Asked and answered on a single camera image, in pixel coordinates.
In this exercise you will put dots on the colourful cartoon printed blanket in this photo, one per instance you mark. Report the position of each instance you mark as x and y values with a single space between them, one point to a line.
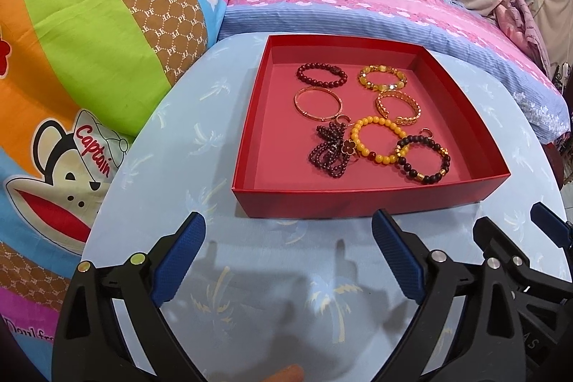
89 28

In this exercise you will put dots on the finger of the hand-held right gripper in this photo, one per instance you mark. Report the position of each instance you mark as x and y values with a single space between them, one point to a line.
490 236
548 218

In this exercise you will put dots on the gold hoop earring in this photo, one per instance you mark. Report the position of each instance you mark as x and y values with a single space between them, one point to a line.
344 116
427 128

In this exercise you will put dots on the pink quilted cloth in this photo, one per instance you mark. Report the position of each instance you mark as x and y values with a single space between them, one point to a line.
523 28

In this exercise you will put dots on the light blue palm tablecloth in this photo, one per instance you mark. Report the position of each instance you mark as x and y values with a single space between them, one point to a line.
201 140

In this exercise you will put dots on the red cardboard box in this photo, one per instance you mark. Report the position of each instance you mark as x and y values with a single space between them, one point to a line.
358 198

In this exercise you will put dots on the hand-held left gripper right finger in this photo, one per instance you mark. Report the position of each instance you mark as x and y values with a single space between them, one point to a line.
398 256

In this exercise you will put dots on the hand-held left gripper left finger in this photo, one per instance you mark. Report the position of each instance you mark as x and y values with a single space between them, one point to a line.
179 256

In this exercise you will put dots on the thin gold bangle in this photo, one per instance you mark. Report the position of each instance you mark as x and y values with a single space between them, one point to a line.
296 102

